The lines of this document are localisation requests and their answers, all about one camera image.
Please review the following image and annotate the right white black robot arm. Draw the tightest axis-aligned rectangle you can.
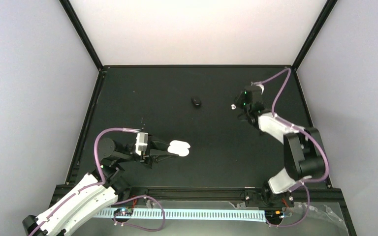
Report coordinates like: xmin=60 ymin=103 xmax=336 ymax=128
xmin=231 ymin=85 xmax=329 ymax=207

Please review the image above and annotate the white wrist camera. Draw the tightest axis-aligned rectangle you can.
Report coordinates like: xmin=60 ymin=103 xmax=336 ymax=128
xmin=251 ymin=82 xmax=264 ymax=94
xmin=135 ymin=132 xmax=149 ymax=156

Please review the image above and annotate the clear plastic sheet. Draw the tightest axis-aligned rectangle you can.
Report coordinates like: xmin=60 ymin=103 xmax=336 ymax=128
xmin=237 ymin=202 xmax=350 ymax=236

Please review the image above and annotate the black frame post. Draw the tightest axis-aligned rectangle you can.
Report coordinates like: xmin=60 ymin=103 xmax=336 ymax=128
xmin=292 ymin=0 xmax=338 ymax=71
xmin=59 ymin=0 xmax=103 ymax=71

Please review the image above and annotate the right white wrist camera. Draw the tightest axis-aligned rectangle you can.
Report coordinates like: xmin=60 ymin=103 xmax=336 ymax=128
xmin=251 ymin=82 xmax=264 ymax=94

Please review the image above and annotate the black front mounting rail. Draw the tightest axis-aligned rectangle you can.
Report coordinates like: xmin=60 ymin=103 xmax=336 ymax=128
xmin=53 ymin=185 xmax=343 ymax=204

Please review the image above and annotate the right black frame post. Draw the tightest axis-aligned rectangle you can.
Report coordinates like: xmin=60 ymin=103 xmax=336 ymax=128
xmin=292 ymin=0 xmax=338 ymax=71

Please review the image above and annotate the white slotted cable duct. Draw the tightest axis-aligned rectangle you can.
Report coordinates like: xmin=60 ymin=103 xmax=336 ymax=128
xmin=94 ymin=207 xmax=266 ymax=222

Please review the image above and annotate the left black frame post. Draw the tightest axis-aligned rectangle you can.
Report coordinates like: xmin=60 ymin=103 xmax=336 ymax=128
xmin=59 ymin=0 xmax=103 ymax=71

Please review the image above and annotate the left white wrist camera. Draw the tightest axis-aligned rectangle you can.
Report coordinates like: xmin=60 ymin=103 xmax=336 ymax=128
xmin=135 ymin=132 xmax=149 ymax=156

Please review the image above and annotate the white earbud charging case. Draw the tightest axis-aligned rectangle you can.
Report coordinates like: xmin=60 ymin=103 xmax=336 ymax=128
xmin=167 ymin=140 xmax=190 ymax=157

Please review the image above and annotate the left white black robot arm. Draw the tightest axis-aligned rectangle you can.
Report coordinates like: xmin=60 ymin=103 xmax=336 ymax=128
xmin=23 ymin=133 xmax=190 ymax=236

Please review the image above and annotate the black oval object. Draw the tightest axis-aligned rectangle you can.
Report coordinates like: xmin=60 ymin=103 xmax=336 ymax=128
xmin=191 ymin=96 xmax=202 ymax=108

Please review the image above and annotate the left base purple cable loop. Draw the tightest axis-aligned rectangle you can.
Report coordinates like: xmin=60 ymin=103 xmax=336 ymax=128
xmin=112 ymin=194 xmax=167 ymax=232

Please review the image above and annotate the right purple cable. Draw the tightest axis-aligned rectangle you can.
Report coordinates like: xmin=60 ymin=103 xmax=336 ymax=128
xmin=252 ymin=67 xmax=330 ymax=228

